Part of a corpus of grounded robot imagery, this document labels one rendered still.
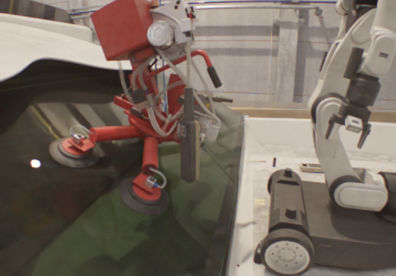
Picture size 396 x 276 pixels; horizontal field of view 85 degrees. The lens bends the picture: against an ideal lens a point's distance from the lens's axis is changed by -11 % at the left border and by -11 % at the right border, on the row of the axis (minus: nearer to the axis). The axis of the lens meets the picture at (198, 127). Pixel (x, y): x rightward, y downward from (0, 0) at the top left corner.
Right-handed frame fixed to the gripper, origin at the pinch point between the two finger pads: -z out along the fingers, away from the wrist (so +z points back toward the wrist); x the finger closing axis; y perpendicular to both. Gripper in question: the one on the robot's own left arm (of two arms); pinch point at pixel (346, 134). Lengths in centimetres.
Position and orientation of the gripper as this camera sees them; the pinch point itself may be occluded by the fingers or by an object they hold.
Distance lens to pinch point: 86.1
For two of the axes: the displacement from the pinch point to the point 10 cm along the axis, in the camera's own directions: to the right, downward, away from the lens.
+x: -9.3, -2.7, 2.3
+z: 1.9, -9.3, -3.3
